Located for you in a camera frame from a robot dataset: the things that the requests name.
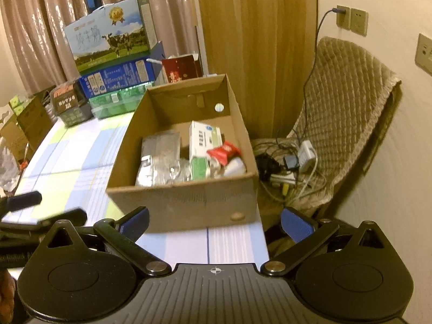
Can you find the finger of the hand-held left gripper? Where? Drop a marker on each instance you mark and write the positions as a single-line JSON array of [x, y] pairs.
[[25, 200], [72, 216]]

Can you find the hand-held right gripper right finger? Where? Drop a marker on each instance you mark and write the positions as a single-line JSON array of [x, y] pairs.
[[297, 224]]

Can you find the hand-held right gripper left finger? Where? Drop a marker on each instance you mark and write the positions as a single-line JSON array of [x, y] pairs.
[[135, 222]]

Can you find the brown cardboard box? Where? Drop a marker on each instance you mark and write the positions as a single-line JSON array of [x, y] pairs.
[[189, 202]]

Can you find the silver foil pouch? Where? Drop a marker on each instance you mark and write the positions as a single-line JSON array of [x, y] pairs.
[[158, 155]]

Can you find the green medicine box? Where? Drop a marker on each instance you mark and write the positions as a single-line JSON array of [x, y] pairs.
[[199, 168]]

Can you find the red snack packet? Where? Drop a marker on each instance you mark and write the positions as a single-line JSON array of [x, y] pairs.
[[224, 152]]

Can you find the white medicine box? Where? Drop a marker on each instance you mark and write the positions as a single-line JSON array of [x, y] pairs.
[[204, 138]]

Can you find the checkered tablecloth desktop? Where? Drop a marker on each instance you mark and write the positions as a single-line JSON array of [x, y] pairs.
[[77, 148]]

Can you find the person's left hand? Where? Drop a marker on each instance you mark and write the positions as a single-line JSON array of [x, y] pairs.
[[6, 293]]

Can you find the printed plastic bag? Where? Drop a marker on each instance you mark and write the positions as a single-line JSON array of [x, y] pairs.
[[8, 170]]

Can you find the black charger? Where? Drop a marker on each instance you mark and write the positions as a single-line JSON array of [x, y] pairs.
[[291, 162]]

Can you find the white charger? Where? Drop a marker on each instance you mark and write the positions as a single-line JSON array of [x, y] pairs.
[[307, 155]]

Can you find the open brown cardboard carton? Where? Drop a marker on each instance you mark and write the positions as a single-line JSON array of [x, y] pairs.
[[33, 121]]

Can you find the green tissue pack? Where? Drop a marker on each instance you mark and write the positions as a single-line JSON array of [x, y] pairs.
[[16, 105]]

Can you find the green shrink-wrapped drink pack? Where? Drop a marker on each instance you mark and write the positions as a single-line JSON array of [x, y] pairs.
[[114, 104]]

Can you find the blue carton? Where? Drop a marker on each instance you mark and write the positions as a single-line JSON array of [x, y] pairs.
[[118, 77]]

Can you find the beige curtain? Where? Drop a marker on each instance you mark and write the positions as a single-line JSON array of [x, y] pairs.
[[40, 17]]

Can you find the cow print milk carton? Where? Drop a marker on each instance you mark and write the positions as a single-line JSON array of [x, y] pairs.
[[111, 33]]

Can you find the beige single wall socket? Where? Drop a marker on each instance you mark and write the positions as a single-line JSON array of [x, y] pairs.
[[424, 55]]

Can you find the beige double wall socket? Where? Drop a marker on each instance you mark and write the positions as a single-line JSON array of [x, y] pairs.
[[352, 20]]

